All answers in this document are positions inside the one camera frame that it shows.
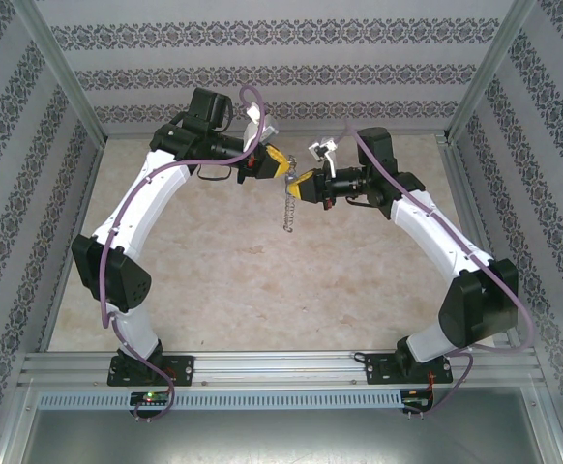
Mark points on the metal band with split rings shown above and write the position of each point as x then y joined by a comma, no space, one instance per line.
290,212

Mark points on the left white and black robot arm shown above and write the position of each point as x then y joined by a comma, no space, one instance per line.
141,203

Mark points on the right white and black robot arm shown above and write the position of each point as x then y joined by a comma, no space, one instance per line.
431,227

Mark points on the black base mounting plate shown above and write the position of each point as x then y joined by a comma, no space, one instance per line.
378,369
182,369

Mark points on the small circuit board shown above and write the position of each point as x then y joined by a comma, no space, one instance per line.
414,400
151,397

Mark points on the grey metal sheet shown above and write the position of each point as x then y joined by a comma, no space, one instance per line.
281,440

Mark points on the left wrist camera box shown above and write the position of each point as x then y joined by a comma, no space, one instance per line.
255,130

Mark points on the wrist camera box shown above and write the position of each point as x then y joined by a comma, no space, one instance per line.
255,130
327,145

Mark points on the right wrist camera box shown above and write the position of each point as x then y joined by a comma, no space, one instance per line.
327,145

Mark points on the aluminium frame rail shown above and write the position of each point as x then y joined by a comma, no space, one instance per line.
131,134

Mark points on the wide aluminium base rail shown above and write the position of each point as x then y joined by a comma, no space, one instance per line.
281,369

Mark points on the aluminium frame post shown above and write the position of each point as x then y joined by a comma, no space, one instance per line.
59,63
492,63

